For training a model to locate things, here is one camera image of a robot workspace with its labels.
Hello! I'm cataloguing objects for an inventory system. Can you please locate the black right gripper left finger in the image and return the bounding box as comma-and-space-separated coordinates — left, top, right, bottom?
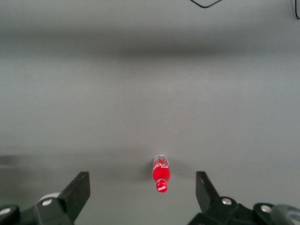
0, 171, 91, 225

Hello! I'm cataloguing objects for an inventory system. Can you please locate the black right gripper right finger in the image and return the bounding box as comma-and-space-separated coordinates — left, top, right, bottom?
188, 171, 282, 225

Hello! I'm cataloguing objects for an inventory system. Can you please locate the red cola bottle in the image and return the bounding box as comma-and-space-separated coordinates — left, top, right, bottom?
152, 154, 171, 194

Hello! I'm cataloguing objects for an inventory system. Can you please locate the thin black cable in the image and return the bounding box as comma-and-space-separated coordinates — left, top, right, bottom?
189, 0, 223, 9
290, 0, 300, 20

